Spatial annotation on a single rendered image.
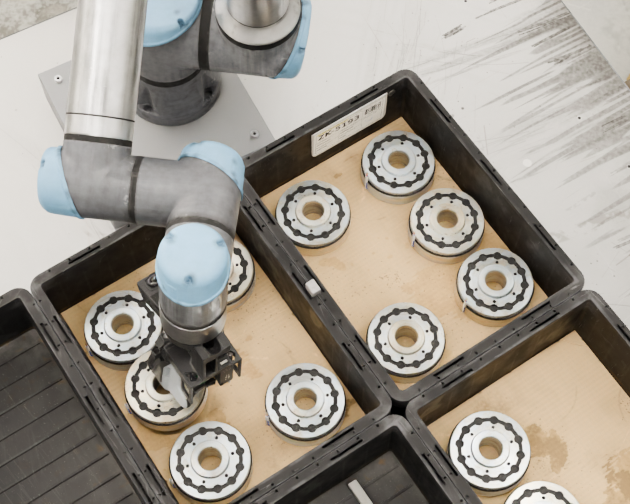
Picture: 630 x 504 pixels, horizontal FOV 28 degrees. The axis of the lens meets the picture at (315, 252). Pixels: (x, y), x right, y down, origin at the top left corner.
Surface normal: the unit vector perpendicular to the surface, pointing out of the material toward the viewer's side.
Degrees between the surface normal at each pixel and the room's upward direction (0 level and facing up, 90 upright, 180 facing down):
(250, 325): 0
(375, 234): 0
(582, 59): 0
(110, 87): 38
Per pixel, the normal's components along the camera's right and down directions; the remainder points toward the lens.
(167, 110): -0.01, 0.76
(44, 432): 0.00, -0.44
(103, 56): 0.06, 0.05
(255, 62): -0.03, 0.94
